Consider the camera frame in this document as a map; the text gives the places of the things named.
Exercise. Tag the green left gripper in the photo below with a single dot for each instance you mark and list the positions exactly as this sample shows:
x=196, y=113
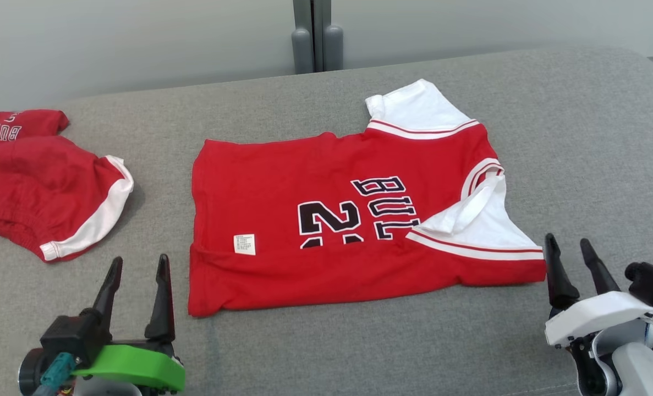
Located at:
x=133, y=366

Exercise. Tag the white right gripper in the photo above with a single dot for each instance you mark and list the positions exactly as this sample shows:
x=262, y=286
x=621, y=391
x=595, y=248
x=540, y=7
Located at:
x=596, y=316

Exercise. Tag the red white-trimmed shorts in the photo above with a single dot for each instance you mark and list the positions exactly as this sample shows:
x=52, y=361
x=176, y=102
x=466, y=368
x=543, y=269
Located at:
x=34, y=181

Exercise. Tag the red white basketball jersey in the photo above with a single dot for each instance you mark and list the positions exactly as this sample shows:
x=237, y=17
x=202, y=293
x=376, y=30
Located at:
x=304, y=258

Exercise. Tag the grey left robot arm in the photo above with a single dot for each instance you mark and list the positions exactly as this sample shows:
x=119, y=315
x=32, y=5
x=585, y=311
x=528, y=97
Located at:
x=106, y=388

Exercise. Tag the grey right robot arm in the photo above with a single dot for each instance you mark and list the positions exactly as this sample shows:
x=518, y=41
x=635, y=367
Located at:
x=634, y=368

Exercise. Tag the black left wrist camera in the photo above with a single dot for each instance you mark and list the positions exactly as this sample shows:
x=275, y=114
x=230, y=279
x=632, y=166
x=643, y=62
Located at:
x=73, y=335

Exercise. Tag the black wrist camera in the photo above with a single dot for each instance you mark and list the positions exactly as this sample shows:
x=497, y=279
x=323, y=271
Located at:
x=73, y=335
x=651, y=280

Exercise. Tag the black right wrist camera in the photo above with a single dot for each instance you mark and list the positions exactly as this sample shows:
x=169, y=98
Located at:
x=651, y=280

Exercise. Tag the grey partition post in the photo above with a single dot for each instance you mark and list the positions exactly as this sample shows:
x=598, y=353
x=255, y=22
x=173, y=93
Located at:
x=318, y=33

